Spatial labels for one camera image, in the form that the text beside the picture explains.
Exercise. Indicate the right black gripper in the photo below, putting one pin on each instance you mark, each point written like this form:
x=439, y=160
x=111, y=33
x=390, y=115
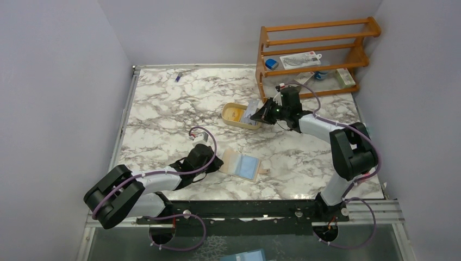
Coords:
x=263, y=113

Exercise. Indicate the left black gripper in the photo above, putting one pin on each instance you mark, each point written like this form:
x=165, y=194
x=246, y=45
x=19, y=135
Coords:
x=216, y=164

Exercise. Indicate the grey credit card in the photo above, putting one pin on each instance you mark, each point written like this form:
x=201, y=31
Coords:
x=252, y=107

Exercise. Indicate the white VIP credit card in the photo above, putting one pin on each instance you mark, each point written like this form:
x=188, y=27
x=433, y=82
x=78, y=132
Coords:
x=246, y=119

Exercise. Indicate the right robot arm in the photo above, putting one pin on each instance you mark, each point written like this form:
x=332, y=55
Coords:
x=352, y=152

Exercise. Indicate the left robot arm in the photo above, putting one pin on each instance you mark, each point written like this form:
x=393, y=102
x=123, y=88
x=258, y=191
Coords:
x=123, y=193

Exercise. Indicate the yellow white card in tray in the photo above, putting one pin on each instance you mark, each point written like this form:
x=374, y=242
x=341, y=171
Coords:
x=234, y=114

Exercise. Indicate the tan oval tray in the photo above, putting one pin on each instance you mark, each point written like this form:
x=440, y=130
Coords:
x=237, y=124

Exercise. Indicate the blue small box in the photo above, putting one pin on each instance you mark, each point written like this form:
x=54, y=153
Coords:
x=271, y=64

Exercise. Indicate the blue white cup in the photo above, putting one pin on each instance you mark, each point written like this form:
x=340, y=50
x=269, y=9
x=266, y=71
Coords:
x=321, y=75

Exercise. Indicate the white packaged item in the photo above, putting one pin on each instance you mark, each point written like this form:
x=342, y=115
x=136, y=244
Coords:
x=300, y=60

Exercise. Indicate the orange wooden rack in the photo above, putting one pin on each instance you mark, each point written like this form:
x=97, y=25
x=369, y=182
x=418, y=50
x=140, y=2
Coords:
x=290, y=50

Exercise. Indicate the green white box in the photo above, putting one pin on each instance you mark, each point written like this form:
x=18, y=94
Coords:
x=344, y=78

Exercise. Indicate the blue object at bottom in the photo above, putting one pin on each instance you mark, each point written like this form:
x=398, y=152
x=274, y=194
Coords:
x=255, y=255

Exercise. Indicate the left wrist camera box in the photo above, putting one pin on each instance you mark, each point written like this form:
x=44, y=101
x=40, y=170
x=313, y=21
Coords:
x=201, y=138

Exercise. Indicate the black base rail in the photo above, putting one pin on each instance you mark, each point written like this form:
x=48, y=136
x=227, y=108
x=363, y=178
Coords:
x=244, y=217

